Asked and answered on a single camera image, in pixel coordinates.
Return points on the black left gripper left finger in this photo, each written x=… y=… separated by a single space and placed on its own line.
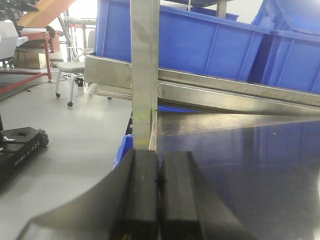
x=122 y=206

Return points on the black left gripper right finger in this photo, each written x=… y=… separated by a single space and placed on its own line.
x=190 y=208

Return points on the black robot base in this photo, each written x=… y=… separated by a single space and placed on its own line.
x=16 y=147

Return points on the stainless steel shelf rack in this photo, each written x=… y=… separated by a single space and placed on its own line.
x=125 y=62

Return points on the blue bin lower corner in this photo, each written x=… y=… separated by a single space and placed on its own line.
x=126 y=145

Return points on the white rolling stool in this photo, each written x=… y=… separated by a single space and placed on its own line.
x=76 y=67

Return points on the blue plastic bin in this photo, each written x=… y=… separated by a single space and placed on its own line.
x=188 y=41
x=289 y=56

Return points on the cardboard box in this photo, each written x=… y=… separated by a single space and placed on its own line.
x=29 y=60

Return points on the blue plastic bin right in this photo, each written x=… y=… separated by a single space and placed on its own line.
x=289 y=56

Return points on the red metal frame table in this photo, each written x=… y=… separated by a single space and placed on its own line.
x=23 y=14

